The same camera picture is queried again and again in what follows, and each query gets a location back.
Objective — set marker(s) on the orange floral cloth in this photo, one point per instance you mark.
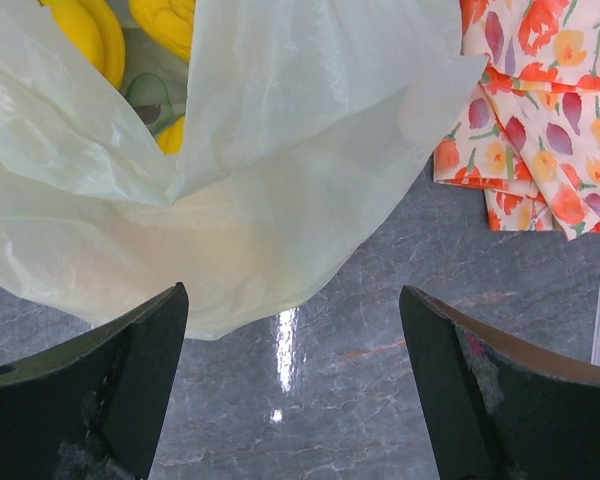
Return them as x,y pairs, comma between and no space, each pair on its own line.
529,137

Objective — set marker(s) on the yellow fake banana bunch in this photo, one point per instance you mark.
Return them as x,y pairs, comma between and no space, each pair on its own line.
94,29

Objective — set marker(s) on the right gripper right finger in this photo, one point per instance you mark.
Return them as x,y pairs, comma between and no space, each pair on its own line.
495,406

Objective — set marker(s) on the pale green plastic bag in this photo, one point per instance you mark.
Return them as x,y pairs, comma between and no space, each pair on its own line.
306,124

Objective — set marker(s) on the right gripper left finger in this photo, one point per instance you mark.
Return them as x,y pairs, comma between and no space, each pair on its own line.
93,407

